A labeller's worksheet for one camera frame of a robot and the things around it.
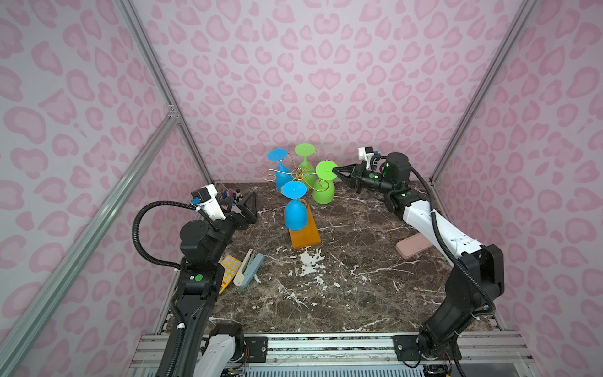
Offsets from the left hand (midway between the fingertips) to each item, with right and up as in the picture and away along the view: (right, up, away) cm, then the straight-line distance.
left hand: (245, 194), depth 65 cm
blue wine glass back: (+8, +8, +23) cm, 25 cm away
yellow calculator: (-13, -27, +25) cm, 39 cm away
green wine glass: (+22, +2, +9) cm, 24 cm away
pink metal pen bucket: (-16, +2, +35) cm, 39 cm away
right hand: (+26, +7, +7) cm, 28 cm away
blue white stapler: (-4, -26, +23) cm, 35 cm away
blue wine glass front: (+13, -5, +11) cm, 18 cm away
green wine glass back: (+16, +9, +16) cm, 24 cm away
